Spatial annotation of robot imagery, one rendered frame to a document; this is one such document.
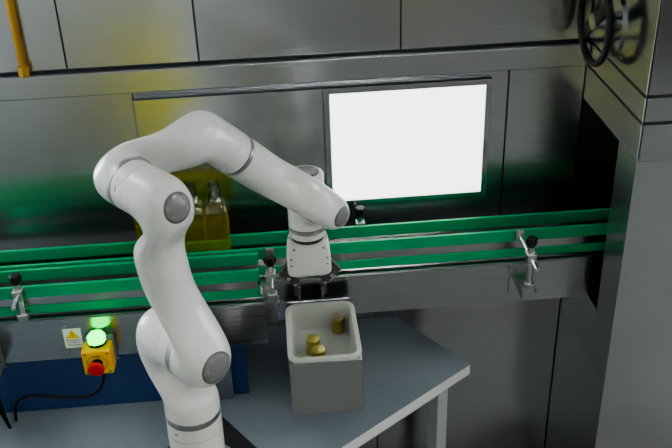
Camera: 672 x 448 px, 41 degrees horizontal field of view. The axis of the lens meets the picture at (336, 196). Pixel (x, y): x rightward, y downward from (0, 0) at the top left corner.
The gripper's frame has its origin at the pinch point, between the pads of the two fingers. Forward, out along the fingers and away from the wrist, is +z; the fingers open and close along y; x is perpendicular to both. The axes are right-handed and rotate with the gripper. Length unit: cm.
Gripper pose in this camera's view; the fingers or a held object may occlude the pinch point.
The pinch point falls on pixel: (310, 290)
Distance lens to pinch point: 215.5
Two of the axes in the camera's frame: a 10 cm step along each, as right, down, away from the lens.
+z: 0.3, 8.7, 4.9
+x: 1.0, 4.8, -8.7
